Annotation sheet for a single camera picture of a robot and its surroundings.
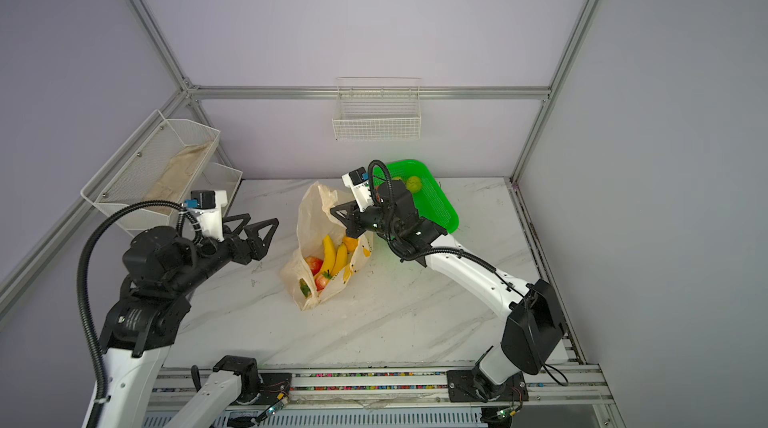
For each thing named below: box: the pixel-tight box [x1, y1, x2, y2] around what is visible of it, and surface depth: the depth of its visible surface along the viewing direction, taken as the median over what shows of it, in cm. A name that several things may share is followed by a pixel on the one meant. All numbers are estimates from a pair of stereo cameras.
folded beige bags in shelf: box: [144, 141, 212, 216], surface depth 82 cm
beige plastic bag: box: [280, 182, 373, 311], surface depth 73 cm
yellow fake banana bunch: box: [320, 234, 348, 279], surface depth 94 cm
